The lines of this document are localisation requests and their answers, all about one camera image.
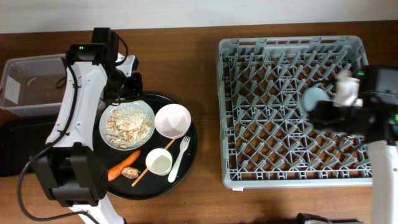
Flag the white plastic fork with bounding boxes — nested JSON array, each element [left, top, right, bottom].
[[167, 136, 190, 183]]

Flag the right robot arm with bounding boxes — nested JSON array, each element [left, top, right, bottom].
[[299, 65, 397, 223]]

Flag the grey plate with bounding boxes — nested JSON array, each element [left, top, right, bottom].
[[98, 100, 155, 151]]

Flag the small white cup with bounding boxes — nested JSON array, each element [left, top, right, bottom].
[[146, 148, 173, 176]]

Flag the pink bowl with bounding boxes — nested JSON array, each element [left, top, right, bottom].
[[154, 103, 192, 139]]

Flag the wooden chopstick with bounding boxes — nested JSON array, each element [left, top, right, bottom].
[[131, 138, 177, 188]]

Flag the brown food scrap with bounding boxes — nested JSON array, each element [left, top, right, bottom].
[[121, 167, 139, 179]]

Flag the round black serving tray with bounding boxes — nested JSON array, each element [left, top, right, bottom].
[[93, 105, 198, 200]]

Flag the clear plastic waste bin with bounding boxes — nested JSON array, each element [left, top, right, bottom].
[[1, 54, 68, 117]]

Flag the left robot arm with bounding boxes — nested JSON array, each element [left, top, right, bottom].
[[22, 28, 142, 223]]

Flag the grey plastic dishwasher rack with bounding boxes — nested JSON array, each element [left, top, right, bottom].
[[216, 35, 372, 191]]

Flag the light blue cup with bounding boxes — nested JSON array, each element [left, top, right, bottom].
[[298, 87, 330, 115]]

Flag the black rectangular waste bin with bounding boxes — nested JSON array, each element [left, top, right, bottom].
[[1, 116, 57, 177]]

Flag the orange carrot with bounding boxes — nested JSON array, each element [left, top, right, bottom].
[[108, 151, 141, 181]]

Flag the rice and peanut scraps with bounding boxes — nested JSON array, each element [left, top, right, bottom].
[[104, 106, 153, 150]]

